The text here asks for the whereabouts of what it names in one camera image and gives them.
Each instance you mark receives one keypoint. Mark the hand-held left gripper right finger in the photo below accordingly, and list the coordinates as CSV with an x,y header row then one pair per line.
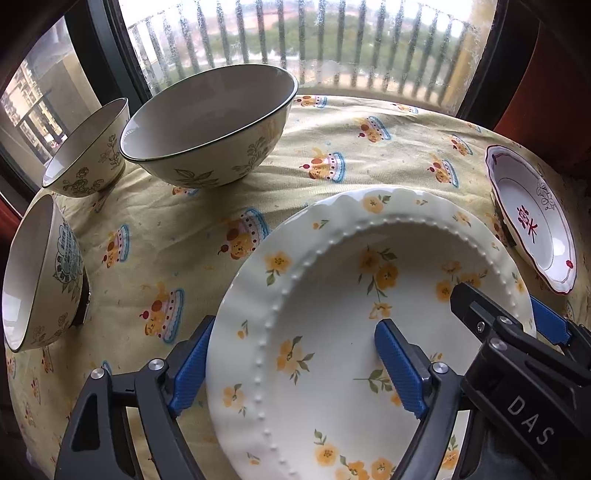
x,y
399,369

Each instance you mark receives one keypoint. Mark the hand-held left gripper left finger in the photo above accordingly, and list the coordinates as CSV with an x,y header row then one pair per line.
x,y
190,367

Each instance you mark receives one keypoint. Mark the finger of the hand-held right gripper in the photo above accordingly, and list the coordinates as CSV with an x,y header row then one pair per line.
x,y
551,321
480,311

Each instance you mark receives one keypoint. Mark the yellow flower beaded plate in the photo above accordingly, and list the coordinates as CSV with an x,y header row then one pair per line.
x,y
323,323

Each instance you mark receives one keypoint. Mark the small blue patterned bowl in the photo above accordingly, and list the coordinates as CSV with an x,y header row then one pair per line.
x,y
41,277

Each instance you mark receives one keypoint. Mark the small red rimmed plate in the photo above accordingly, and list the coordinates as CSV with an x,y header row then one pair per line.
x,y
531,217

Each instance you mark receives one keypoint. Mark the yellow printed tablecloth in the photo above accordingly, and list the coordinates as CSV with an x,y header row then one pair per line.
x,y
184,230

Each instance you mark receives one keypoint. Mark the red curtain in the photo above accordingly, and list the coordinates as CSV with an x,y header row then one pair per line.
x,y
9,205
554,92

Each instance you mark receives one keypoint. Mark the small green floral bowl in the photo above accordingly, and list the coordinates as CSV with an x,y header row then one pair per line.
x,y
87,152

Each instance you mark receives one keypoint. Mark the large floral bowl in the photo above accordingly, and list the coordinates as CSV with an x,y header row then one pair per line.
x,y
207,120

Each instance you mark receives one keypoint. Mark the apartment building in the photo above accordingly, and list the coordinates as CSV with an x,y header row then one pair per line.
x,y
27,110

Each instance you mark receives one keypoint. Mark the balcony railing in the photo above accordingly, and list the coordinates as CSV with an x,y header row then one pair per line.
x,y
154,50

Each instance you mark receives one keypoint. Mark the dark window frame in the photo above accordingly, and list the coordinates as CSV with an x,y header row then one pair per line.
x,y
111,41

